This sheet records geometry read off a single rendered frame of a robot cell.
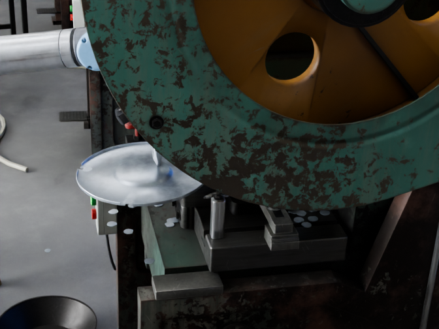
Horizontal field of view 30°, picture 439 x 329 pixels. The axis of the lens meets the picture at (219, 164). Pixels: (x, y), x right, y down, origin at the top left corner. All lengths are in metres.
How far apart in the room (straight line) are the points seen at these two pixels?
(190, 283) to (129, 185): 0.25
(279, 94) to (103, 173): 0.58
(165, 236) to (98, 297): 0.95
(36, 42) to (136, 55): 0.44
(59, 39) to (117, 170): 0.35
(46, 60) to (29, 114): 2.54
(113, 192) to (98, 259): 1.23
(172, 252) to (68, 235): 1.35
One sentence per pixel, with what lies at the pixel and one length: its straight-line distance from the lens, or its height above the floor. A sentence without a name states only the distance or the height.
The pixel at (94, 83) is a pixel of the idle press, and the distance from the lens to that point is 3.37.
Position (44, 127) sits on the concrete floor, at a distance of 4.00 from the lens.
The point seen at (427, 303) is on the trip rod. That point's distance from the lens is 1.87.
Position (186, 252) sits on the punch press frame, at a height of 0.64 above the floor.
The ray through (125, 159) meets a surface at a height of 0.78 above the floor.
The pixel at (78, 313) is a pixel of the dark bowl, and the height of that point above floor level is 0.04.
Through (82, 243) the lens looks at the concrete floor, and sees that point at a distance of 3.05.
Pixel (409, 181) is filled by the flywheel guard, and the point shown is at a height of 0.97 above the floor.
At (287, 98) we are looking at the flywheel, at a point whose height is 1.10.
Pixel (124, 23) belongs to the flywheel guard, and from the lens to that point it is 1.20.
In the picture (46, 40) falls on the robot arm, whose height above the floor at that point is 1.11.
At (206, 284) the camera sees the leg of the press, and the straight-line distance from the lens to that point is 1.69.
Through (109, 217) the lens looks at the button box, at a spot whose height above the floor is 0.55.
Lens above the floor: 1.60
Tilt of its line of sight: 26 degrees down
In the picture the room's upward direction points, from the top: 3 degrees clockwise
